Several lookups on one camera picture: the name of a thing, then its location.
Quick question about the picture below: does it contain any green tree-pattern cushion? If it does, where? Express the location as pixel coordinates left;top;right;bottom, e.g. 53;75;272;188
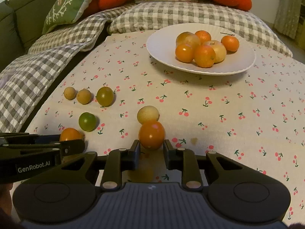
42;0;108;35

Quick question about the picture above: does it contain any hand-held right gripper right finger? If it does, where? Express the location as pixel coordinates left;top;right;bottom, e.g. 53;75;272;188
163;139;267;190

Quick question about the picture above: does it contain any orange tangerine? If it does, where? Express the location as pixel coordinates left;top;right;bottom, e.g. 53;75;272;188
59;127;83;142
138;120;165;151
175;43;194;63
221;35;240;52
195;30;212;44
194;45;216;68

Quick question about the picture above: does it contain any bright green citrus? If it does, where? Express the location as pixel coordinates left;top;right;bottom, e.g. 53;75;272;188
79;112;97;132

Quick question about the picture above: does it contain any small yellow citrus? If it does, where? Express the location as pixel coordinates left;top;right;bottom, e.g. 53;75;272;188
63;87;76;100
76;89;92;105
137;105;160;124

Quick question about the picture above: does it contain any white plate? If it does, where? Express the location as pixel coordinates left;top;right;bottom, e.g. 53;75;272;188
146;23;256;76

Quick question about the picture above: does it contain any dull green citrus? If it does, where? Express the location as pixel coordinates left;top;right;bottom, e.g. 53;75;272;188
96;86;114;107

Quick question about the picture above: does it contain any large round yellow pear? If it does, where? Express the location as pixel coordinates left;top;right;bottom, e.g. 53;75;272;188
176;32;201;49

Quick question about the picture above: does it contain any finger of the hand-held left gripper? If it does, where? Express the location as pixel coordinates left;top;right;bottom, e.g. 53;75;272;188
0;133;61;146
0;139;85;164

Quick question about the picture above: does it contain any large grey gingham quilt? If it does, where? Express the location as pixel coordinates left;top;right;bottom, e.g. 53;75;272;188
0;40;98;134

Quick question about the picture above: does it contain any cherry print cloth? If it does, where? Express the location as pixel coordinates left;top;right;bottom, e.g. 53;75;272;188
24;30;305;229

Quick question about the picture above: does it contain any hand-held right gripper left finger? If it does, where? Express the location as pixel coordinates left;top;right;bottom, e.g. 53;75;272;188
61;139;141;190

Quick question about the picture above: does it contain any beige curtain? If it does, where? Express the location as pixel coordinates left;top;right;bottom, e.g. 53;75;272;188
273;0;303;40

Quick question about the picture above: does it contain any pale apple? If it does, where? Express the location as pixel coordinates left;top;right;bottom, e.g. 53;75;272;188
202;40;227;64

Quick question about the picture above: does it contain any green sofa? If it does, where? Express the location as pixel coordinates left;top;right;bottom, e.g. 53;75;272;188
0;0;72;67

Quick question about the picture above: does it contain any grey gingham cushion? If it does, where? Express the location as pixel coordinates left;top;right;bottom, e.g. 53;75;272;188
107;1;293;58
27;5;134;54

